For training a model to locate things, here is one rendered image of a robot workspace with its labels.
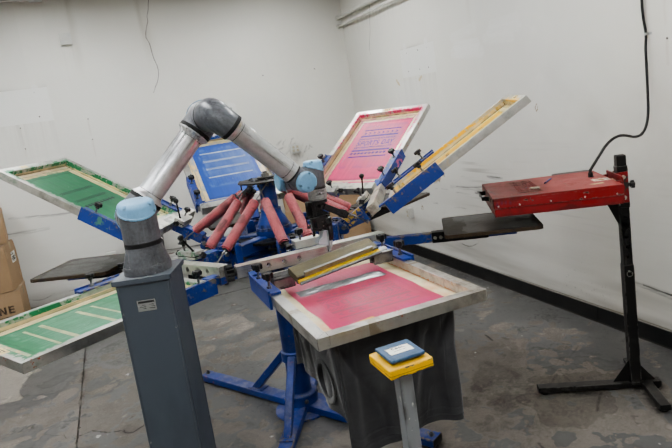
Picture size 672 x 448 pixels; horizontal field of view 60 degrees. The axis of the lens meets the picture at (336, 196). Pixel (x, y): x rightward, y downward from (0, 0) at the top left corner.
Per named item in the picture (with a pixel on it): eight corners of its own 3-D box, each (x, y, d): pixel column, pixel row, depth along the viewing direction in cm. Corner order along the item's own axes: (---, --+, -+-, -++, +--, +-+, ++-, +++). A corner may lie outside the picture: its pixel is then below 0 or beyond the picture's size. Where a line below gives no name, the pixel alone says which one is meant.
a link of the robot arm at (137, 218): (124, 247, 177) (116, 204, 175) (121, 241, 189) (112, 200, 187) (164, 239, 182) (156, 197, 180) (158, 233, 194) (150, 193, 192)
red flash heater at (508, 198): (602, 189, 303) (600, 166, 301) (634, 206, 258) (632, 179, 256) (483, 202, 313) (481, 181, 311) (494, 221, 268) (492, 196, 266)
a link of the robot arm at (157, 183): (109, 224, 186) (206, 90, 196) (106, 219, 199) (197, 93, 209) (141, 244, 191) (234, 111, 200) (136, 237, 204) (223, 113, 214)
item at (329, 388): (366, 422, 185) (352, 326, 180) (341, 431, 182) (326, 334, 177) (317, 369, 228) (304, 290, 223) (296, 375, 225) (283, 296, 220)
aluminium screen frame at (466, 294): (487, 300, 185) (486, 288, 185) (318, 352, 165) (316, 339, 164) (379, 254, 258) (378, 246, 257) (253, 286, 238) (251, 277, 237)
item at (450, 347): (469, 418, 197) (455, 299, 191) (349, 464, 182) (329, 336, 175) (463, 414, 200) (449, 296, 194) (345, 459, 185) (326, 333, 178)
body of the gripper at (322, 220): (307, 230, 228) (302, 200, 226) (327, 226, 231) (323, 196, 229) (313, 233, 221) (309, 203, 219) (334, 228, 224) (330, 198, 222)
